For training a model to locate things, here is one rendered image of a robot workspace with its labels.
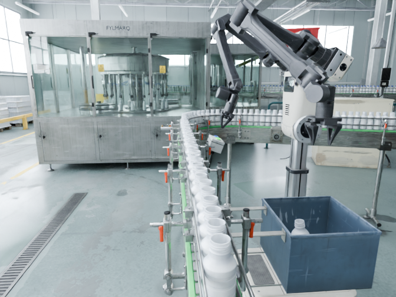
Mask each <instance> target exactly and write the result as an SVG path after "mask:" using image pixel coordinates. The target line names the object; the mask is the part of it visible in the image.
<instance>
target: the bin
mask: <svg viewBox="0 0 396 297"><path fill-rule="evenodd" d="M244 208H248V209H250V210H262V217H261V218H262V219H263V223H261V228H260V232H254V233H253V237H259V236H260V245H261V247H262V249H263V251H264V252H248V254H254V253H265V255H266V256H267V258H268V260H269V262H270V264H271V265H272V267H273V270H274V271H275V273H276V275H277V277H278V279H279V280H280V282H281V283H277V284H266V285H251V287H252V288H254V287H264V286H283V288H284V290H285V292H286V293H304V292H323V291H342V290H352V289H371V288H372V283H373V278H374V272H375V264H376V260H377V253H378V246H379V242H380V235H382V231H380V230H379V229H377V228H376V227H375V226H373V225H372V224H370V223H369V222H367V221H366V220H365V219H363V218H362V217H361V216H359V215H358V214H356V213H355V212H353V211H352V210H351V209H349V208H348V207H346V206H345V205H344V204H342V203H341V202H339V201H338V200H337V199H335V198H334V197H332V196H304V197H268V198H262V206H260V207H230V210H231V211H243V209H244ZM296 219H302V220H304V222H305V229H306V230H307V231H308V232H309V234H306V235H292V234H291V233H292V231H293V230H294V228H295V220H296Z"/></svg>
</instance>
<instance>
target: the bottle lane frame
mask: <svg viewBox="0 0 396 297"><path fill-rule="evenodd" d="M179 152H180V150H179ZM178 154H179V153H178ZM181 161H182V156H180V155H179V164H178V166H180V169H182V168H183V167H181V164H180V162H181ZM179 195H180V196H182V204H181V206H182V214H181V217H182V222H183V219H187V218H185V213H183V209H184V207H187V203H186V192H185V185H184V183H181V180H180V193H179ZM182 228H183V234H184V233H185V230H187V229H184V227H183V226H182ZM191 245H192V244H191V243H190V242H185V236H183V248H184V252H183V253H182V256H183V257H184V264H185V262H186V265H187V275H185V276H187V290H186V297H196V296H199V295H197V294H196V288H195V283H198V282H195V281H194V272H196V271H194V270H193V262H195V261H193V259H192V253H194V252H192V249H191ZM236 282H237V285H238V287H239V284H238V281H237V278H236ZM239 291H240V287H239ZM240 294H241V297H243V296H242V293H241V291H240Z"/></svg>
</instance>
